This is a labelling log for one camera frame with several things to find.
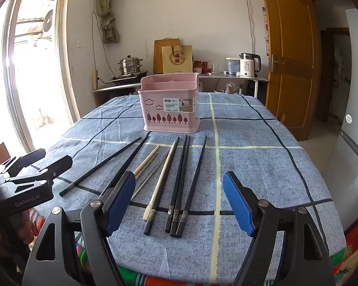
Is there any clear plastic container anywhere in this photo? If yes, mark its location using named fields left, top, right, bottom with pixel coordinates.
left=225, top=57, right=242, bottom=76

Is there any hanging green cloth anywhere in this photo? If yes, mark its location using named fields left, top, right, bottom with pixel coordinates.
left=96, top=0, right=121, bottom=44

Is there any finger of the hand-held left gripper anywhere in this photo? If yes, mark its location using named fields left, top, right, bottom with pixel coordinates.
left=4, top=155, right=74, bottom=186
left=0, top=150, right=47, bottom=176

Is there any grey fan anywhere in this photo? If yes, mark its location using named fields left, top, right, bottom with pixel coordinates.
left=42, top=10, right=53, bottom=33

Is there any beige chopstick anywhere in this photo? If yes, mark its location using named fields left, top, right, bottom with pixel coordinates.
left=142, top=141, right=178, bottom=221

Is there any light wooden chopstick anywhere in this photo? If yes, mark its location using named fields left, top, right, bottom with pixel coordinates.
left=133, top=144, right=161, bottom=177

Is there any wooden cutting board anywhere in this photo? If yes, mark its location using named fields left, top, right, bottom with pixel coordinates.
left=153, top=39, right=181, bottom=74

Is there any stainless steel steamer pot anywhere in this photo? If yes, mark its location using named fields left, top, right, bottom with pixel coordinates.
left=117, top=55, right=144, bottom=76

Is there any thin dark brown chopstick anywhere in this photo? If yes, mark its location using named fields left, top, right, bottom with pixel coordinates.
left=137, top=153, right=159, bottom=178

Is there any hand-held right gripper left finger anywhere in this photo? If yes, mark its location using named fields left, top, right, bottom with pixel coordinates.
left=22, top=171, right=137, bottom=286

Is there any blue checked tablecloth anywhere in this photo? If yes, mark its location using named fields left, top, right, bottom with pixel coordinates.
left=30, top=92, right=347, bottom=285

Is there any brass door handle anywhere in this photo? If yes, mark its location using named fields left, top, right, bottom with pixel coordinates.
left=270, top=54, right=284, bottom=73

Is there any steel side table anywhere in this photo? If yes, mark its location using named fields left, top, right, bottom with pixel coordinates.
left=92, top=73, right=269, bottom=99

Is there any sliding glass door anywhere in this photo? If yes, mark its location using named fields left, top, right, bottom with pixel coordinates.
left=0, top=0, right=81, bottom=167

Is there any pink plastic utensil basket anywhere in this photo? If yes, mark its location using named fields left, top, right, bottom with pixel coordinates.
left=138, top=73, right=201, bottom=132

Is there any thin metal chopstick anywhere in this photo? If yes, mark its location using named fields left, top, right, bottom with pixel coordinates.
left=136, top=151, right=170, bottom=197
left=131, top=152, right=168, bottom=201

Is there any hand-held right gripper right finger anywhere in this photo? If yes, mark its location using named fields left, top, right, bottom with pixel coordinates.
left=222, top=171, right=336, bottom=286

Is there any white electric kettle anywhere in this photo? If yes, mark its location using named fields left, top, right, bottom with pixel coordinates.
left=239, top=53, right=262, bottom=79

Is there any brown wooden door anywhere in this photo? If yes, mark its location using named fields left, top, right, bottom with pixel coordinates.
left=258, top=0, right=321, bottom=142

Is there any brown paper bag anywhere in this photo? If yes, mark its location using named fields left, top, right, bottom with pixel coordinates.
left=162, top=45, right=194, bottom=74

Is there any black induction cooker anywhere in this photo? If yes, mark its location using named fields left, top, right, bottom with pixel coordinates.
left=110, top=71, right=148, bottom=84

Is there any black chopstick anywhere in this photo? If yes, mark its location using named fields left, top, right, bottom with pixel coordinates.
left=143, top=137, right=180, bottom=235
left=165, top=135, right=188, bottom=233
left=177, top=135, right=208, bottom=238
left=59, top=137, right=142, bottom=198
left=100, top=133, right=150, bottom=199
left=170, top=135, right=191, bottom=237

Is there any colourful striped blanket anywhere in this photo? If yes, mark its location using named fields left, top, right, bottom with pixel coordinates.
left=24, top=209, right=358, bottom=286

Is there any wall poster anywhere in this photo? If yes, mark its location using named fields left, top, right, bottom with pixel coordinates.
left=261, top=6, right=270, bottom=57

